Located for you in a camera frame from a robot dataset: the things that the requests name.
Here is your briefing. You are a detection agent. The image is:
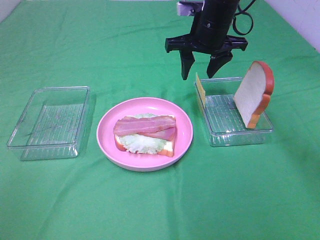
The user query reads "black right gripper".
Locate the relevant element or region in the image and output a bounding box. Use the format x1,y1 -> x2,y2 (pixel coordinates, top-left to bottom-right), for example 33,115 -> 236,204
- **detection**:
164,12 -> 248,80

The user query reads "toy cheese slice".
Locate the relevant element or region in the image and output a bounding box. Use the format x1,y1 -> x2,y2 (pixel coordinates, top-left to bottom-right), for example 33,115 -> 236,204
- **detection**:
195,72 -> 206,108

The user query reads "toy bacon strip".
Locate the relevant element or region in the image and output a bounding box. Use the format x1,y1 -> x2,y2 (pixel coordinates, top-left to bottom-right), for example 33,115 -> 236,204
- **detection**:
138,127 -> 177,141

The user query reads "toy bread slice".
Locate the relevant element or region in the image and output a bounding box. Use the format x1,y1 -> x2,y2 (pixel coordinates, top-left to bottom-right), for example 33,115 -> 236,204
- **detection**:
114,114 -> 177,158
233,61 -> 275,129

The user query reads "toy bacon strip streaky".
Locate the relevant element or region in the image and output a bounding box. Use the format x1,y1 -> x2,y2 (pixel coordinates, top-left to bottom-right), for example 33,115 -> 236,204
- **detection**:
113,115 -> 176,136

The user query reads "toy lettuce leaf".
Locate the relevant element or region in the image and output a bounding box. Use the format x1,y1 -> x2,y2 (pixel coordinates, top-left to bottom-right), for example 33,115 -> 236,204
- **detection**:
117,113 -> 174,154

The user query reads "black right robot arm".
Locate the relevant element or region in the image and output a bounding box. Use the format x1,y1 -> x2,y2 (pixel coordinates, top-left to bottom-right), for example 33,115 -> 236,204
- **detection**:
165,0 -> 248,80

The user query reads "toy bread slice upright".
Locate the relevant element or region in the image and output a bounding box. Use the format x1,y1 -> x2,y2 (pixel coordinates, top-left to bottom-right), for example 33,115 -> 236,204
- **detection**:
233,61 -> 275,129

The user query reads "pink plate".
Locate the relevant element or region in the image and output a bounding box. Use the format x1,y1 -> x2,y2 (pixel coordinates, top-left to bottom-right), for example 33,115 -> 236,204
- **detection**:
96,97 -> 193,172

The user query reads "clear plastic tray right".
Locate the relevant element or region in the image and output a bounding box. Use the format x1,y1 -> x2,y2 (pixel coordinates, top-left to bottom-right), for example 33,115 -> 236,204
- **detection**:
194,77 -> 274,147

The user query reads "clear plastic tray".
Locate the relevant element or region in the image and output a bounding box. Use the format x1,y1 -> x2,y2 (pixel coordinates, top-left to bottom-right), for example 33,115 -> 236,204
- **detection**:
194,77 -> 274,147
7,86 -> 90,161

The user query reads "green tablecloth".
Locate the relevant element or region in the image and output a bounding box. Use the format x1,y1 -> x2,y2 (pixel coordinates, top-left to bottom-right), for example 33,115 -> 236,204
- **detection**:
0,0 -> 320,240

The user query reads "clear plastic tray left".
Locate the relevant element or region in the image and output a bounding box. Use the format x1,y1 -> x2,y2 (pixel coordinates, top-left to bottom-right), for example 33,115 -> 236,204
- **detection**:
7,86 -> 90,161

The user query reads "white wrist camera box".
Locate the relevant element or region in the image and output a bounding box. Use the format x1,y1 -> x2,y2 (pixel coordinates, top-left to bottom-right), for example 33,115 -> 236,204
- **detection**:
176,0 -> 204,16

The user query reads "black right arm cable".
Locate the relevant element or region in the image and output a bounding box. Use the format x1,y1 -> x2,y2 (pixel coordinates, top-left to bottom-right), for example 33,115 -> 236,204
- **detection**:
232,0 -> 257,36

